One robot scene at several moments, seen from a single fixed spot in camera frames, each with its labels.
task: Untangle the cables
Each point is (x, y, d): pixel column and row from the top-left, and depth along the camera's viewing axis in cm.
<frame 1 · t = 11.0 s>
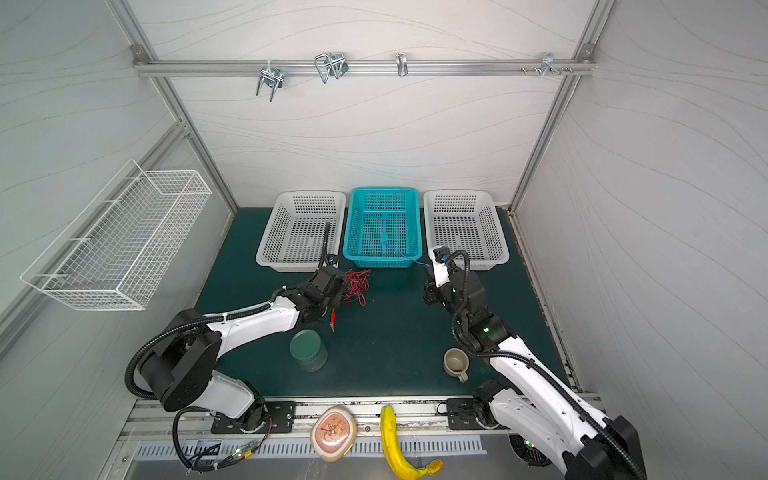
left hand: (334, 280, 91), fingers closed
right hand: (433, 259, 77), fingers closed
left white plastic basket: (295, 235, 113), on the table
teal plastic basket: (382, 227, 117), on the table
green cylindrical container: (307, 347, 78), point 9 cm above the table
beige ceramic mug: (455, 363, 83), on the table

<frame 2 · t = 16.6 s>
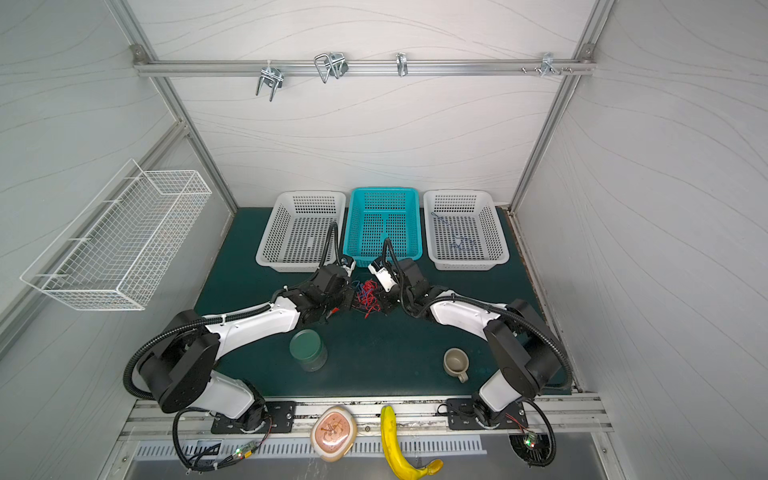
left hand: (354, 283, 89), fingers closed
right hand: (379, 282, 88), fingers closed
the named things where they were.

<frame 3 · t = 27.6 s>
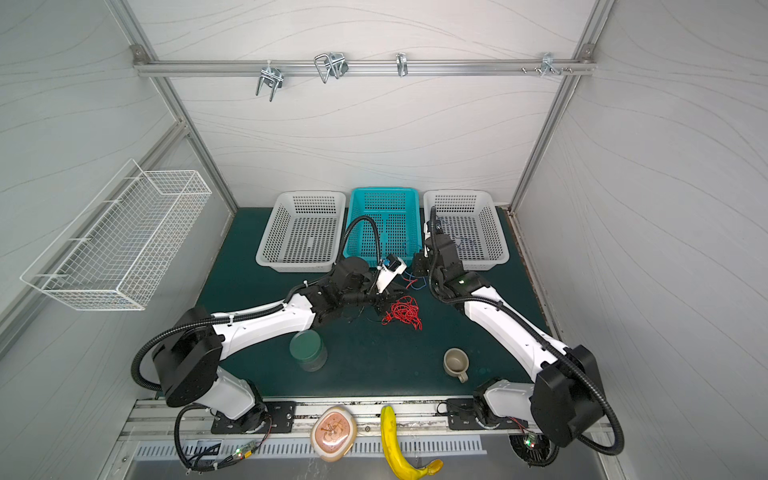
left hand: (410, 287, 77), fingers closed
right hand: (426, 243, 83), fingers closed
the named things where they were.

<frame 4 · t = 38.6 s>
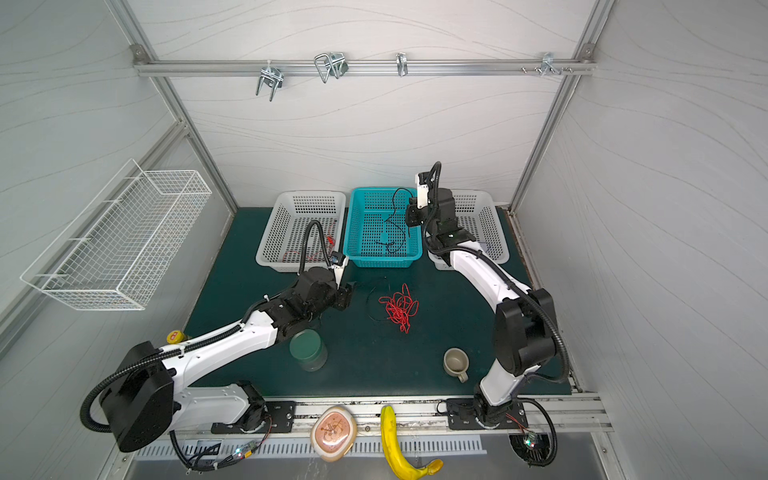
left hand: (351, 275, 83), fingers open
right hand: (416, 190, 85), fingers closed
the named things where they were.

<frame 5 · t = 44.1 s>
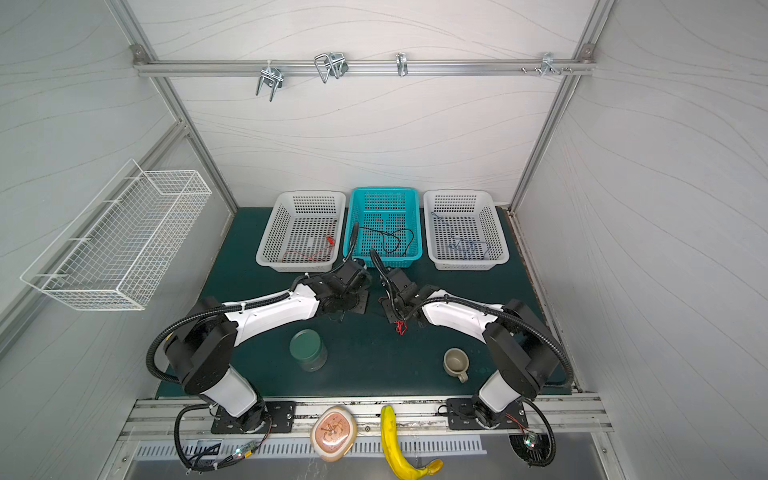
left hand: (368, 296, 88), fingers closed
right hand: (396, 297, 90), fingers closed
the named things where they were.

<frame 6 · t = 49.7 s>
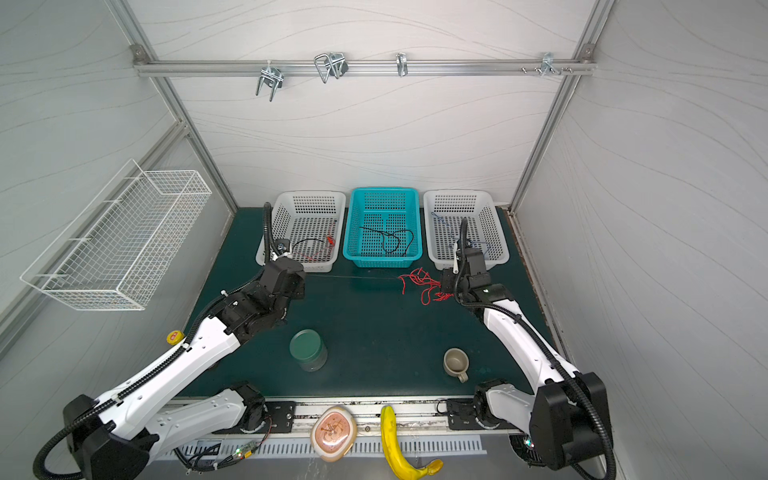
left hand: (292, 265, 77), fingers closed
right hand: (456, 266, 86), fingers closed
the named things where they were.

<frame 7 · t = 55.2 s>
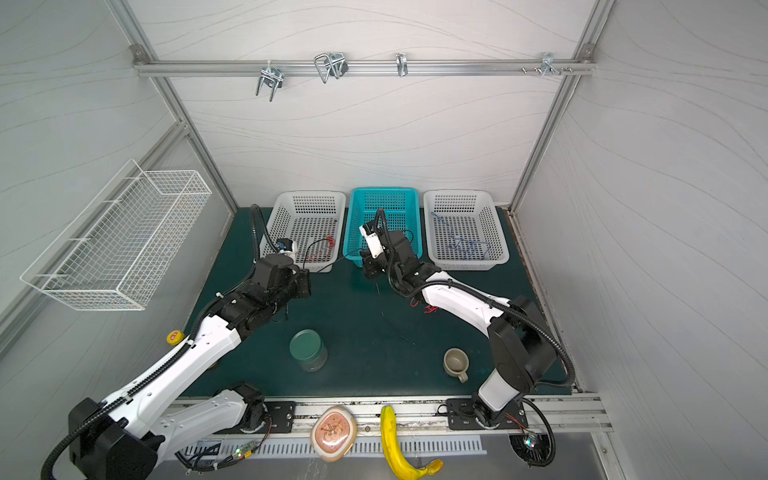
left hand: (309, 267, 79), fingers closed
right hand: (368, 242, 84), fingers closed
the named things where they were.

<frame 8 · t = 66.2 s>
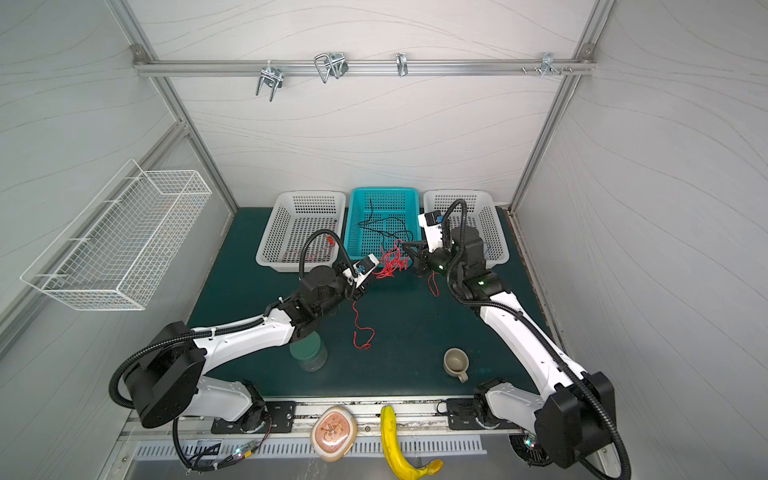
left hand: (374, 256, 80), fingers open
right hand: (408, 237, 75), fingers closed
the named things where they were.

